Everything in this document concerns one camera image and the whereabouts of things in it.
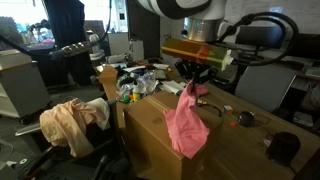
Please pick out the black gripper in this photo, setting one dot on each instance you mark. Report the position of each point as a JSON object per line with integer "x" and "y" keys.
{"x": 196, "y": 70}

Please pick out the pink shirt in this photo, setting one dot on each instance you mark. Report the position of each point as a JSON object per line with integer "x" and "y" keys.
{"x": 186, "y": 126}

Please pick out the white towel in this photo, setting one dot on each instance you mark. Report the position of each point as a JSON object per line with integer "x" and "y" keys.
{"x": 101, "y": 110}

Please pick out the peach shirt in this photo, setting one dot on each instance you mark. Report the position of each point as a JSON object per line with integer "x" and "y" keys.
{"x": 66, "y": 123}

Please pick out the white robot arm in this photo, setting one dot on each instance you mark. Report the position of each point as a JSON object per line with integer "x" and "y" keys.
{"x": 186, "y": 13}

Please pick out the white paper stack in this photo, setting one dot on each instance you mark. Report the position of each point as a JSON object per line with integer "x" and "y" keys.
{"x": 173, "y": 87}

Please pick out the orange yellow ball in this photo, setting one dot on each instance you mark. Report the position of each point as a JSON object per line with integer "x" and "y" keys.
{"x": 169, "y": 69}

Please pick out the rubik's cube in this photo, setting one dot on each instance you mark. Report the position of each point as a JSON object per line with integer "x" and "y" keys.
{"x": 228, "y": 110}

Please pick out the clear plastic bag pile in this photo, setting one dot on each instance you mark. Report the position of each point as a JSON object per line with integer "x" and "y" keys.
{"x": 146, "y": 83}

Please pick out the small orange cap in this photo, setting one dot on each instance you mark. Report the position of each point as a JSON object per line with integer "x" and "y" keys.
{"x": 233, "y": 123}

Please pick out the white yellow spray bottle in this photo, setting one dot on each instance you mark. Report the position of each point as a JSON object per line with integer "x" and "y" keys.
{"x": 136, "y": 93}

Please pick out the black round speaker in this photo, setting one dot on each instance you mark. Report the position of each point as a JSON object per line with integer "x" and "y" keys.
{"x": 246, "y": 119}

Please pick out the green plastic item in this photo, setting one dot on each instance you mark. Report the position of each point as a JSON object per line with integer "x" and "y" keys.
{"x": 126, "y": 99}

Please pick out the black computer monitor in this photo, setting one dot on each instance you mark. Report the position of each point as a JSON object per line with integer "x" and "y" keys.
{"x": 260, "y": 36}
{"x": 306, "y": 46}

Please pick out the large brown cardboard box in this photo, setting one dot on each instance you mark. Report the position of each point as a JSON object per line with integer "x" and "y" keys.
{"x": 156, "y": 146}

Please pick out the small cardboard box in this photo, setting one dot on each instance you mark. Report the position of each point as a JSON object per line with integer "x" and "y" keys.
{"x": 108, "y": 80}

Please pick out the white paper tag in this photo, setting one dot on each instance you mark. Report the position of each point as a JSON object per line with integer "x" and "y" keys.
{"x": 266, "y": 142}

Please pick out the black cylinder speaker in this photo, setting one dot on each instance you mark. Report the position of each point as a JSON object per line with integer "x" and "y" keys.
{"x": 283, "y": 150}

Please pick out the black robot stand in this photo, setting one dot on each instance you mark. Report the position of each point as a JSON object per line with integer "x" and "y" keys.
{"x": 26, "y": 163}

